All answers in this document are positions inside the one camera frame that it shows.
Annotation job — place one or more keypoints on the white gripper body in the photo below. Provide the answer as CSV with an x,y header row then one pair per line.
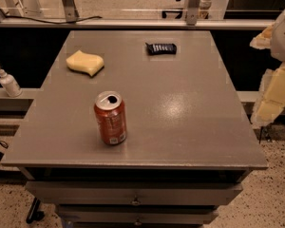
x,y
284,37

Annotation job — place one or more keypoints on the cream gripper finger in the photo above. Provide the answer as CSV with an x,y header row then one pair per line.
x,y
263,40
270,101

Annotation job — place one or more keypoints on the yellow sponge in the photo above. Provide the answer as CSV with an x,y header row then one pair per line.
x,y
87,63

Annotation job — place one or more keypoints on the dark blue snack packet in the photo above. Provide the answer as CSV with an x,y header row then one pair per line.
x,y
160,49

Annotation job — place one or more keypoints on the grey drawer cabinet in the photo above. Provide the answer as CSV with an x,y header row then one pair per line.
x,y
184,120

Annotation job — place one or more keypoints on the red soda can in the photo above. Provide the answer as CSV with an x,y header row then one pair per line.
x,y
109,110

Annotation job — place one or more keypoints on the lower drawer front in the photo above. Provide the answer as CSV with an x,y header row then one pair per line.
x,y
136,215

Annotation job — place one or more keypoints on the drawer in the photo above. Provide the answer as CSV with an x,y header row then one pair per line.
x,y
133,193
136,215

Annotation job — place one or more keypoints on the upper drawer front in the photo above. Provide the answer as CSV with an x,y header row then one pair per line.
x,y
133,193

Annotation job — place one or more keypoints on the white pump bottle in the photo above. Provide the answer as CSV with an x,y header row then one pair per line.
x,y
9,83

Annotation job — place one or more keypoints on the black caster leg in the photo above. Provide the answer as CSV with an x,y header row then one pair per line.
x,y
34,214

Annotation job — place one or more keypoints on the metal frame post right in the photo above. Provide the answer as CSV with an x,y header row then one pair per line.
x,y
192,11

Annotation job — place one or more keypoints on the metal frame post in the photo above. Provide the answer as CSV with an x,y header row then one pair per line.
x,y
70,10
192,11

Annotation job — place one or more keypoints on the metal frame post left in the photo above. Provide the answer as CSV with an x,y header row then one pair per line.
x,y
70,10

